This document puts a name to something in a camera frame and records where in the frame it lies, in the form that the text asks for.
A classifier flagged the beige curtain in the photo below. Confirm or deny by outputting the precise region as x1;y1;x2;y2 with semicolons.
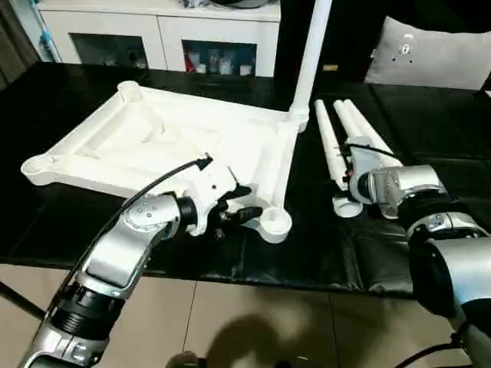
0;0;44;92

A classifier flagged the black metal support bar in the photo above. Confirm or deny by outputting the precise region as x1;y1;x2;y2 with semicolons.
0;281;48;320

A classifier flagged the dark robot left foot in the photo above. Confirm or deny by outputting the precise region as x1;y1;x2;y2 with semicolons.
168;350;206;368

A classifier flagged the white plastic table top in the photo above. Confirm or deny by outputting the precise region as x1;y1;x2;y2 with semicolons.
21;80;310;245

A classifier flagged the white plastic table leg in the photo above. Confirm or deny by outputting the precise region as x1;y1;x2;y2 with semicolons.
288;0;333;124
341;99;404;169
332;99;369;141
314;98;364;219

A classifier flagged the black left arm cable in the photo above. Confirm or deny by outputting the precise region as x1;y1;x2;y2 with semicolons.
47;153;213;321

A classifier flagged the white glass-door cabinet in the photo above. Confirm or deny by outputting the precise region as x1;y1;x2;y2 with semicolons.
36;0;281;78

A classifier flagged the grey cushion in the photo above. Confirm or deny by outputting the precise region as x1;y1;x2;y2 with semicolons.
363;15;491;92

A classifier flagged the black box with gold label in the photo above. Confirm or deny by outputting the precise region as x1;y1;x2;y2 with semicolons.
274;0;387;84

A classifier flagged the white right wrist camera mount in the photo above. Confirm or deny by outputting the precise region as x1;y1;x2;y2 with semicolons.
344;135;387;204

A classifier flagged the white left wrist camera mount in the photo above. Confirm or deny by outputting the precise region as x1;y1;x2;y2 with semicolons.
183;163;239;237

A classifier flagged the white pipe with blue clip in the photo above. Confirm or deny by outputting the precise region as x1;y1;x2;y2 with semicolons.
32;2;63;63

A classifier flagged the black work mat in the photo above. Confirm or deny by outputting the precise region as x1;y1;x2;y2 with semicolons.
0;61;491;299

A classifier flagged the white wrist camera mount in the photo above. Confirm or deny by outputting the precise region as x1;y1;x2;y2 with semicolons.
344;135;387;204
183;163;239;237

